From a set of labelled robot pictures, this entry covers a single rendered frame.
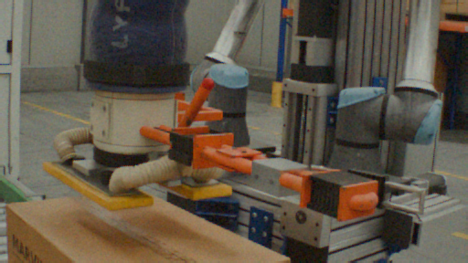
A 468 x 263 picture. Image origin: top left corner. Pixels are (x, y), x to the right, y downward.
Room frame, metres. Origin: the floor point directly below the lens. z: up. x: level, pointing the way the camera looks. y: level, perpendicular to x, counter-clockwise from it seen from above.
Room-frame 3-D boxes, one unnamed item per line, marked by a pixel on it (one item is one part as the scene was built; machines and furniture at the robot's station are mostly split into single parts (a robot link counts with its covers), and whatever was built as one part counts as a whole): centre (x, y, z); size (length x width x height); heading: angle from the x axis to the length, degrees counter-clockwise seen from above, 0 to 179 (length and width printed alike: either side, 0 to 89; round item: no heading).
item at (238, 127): (2.01, 0.01, 1.09); 0.15 x 0.15 x 0.10
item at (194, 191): (1.45, 0.13, 1.08); 0.34 x 0.10 x 0.05; 38
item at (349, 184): (0.92, -0.16, 1.18); 0.08 x 0.07 x 0.05; 38
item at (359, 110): (1.64, -0.34, 1.20); 0.13 x 0.12 x 0.14; 69
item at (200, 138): (1.20, 0.05, 1.18); 0.10 x 0.08 x 0.06; 128
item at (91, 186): (1.33, 0.28, 1.08); 0.34 x 0.10 x 0.05; 38
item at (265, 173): (1.03, -0.08, 1.18); 0.07 x 0.07 x 0.04; 38
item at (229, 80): (2.02, 0.01, 1.20); 0.13 x 0.12 x 0.14; 23
